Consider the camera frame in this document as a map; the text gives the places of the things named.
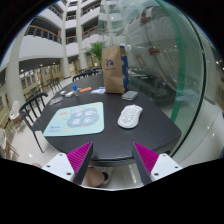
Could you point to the brown paper bag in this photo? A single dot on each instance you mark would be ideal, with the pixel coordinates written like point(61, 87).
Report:
point(115, 69)

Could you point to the small white box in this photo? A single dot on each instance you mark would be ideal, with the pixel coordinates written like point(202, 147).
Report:
point(69, 94)

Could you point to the person's shoe under table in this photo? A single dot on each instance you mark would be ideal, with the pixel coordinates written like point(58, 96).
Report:
point(105, 175)

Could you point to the small grey box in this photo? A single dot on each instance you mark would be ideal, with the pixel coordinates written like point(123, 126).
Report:
point(63, 93)

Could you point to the orange flat card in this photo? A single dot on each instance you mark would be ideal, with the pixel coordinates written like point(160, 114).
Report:
point(85, 89)

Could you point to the green potted palm plant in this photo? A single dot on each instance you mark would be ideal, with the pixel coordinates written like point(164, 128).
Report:
point(95, 49)

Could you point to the small blue-capped bottle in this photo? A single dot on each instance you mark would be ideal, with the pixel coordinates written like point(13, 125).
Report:
point(75, 90)

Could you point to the dark flat packet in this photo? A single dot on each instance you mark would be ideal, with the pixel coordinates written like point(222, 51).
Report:
point(55, 101)

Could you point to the black chair behind table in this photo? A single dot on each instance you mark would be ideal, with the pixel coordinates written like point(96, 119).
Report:
point(87, 72)

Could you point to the white blue paper packet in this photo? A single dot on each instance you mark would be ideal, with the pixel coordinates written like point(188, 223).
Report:
point(100, 90)

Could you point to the white chair far left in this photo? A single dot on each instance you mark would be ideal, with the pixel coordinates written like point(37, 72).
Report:
point(14, 114)

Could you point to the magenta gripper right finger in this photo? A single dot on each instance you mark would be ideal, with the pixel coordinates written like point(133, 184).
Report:
point(152, 166)

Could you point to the black chair left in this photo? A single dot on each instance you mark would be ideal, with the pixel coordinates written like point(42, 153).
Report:
point(31, 113)

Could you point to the light green mouse pad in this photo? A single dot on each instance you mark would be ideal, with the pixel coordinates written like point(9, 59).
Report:
point(76, 120)

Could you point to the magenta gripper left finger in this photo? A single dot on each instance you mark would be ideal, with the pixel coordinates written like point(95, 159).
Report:
point(71, 166)

